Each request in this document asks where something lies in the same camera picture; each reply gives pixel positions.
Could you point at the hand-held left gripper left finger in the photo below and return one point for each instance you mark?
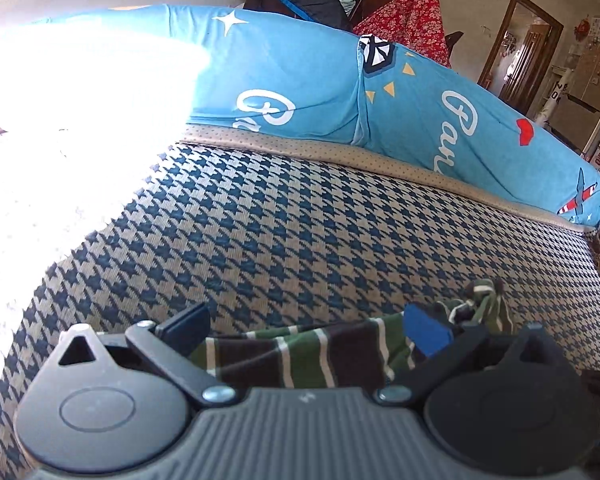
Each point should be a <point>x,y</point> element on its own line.
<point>185,322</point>

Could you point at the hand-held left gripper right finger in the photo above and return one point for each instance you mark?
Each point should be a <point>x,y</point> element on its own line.
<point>425,330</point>

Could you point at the green brown striped shirt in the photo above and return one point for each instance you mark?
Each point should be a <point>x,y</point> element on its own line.
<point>305,355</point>

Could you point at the houndstooth patterned bed cover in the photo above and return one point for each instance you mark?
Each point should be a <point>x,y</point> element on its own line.
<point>280,230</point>

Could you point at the blue cushion with heart print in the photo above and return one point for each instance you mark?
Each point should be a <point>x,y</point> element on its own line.
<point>480,125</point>

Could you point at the blue printed bedsheet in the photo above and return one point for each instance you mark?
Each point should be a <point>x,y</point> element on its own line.
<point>290,65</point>

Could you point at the silver refrigerator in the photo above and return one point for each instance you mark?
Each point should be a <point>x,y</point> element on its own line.
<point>595,80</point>

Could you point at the red floral cloth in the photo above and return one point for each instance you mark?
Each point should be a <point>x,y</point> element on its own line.
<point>410,25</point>

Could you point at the red wall decoration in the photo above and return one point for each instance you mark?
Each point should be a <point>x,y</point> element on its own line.
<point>581,27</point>

